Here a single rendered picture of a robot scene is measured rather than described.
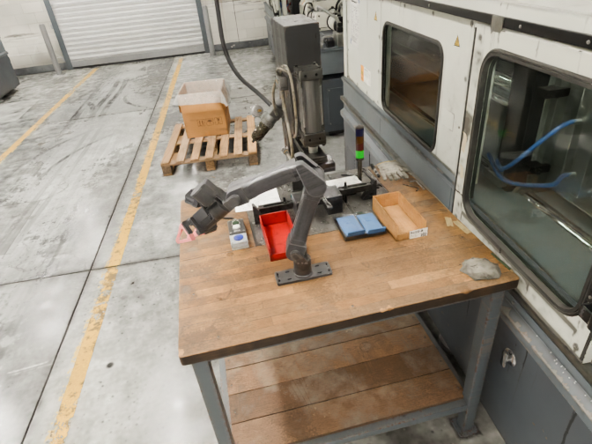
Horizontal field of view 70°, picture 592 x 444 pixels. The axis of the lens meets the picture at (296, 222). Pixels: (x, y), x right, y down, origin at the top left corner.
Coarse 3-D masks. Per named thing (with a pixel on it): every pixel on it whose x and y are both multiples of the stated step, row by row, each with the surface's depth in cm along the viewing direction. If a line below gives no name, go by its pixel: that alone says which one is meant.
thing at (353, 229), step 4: (348, 216) 177; (352, 216) 177; (340, 220) 175; (344, 220) 175; (348, 220) 174; (352, 220) 174; (356, 220) 174; (344, 224) 172; (348, 224) 172; (352, 224) 172; (356, 224) 172; (344, 228) 170; (348, 228) 170; (352, 228) 169; (356, 228) 169; (360, 228) 169; (348, 232) 168; (352, 232) 163; (356, 232) 163; (360, 232) 164; (364, 232) 165; (348, 236) 165
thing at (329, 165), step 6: (294, 138) 186; (300, 144) 182; (318, 144) 170; (300, 150) 177; (306, 150) 174; (312, 150) 170; (318, 150) 173; (312, 156) 168; (318, 156) 168; (324, 156) 168; (318, 162) 168; (324, 162) 172; (330, 162) 172; (324, 168) 172; (330, 168) 172
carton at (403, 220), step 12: (396, 192) 182; (384, 204) 184; (396, 204) 185; (408, 204) 174; (384, 216) 171; (396, 216) 177; (408, 216) 177; (420, 216) 165; (396, 228) 160; (408, 228) 169; (420, 228) 167; (396, 240) 163
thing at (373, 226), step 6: (360, 216) 176; (366, 216) 176; (372, 216) 176; (360, 222) 173; (366, 222) 172; (372, 222) 172; (378, 222) 171; (366, 228) 168; (372, 228) 168; (378, 228) 164; (384, 228) 165
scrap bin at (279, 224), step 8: (264, 216) 178; (272, 216) 178; (280, 216) 179; (288, 216) 175; (264, 224) 180; (272, 224) 180; (280, 224) 180; (288, 224) 179; (264, 232) 166; (272, 232) 176; (280, 232) 175; (288, 232) 175; (272, 240) 170; (280, 240) 170; (272, 248) 166; (280, 248) 165; (272, 256) 159; (280, 256) 160
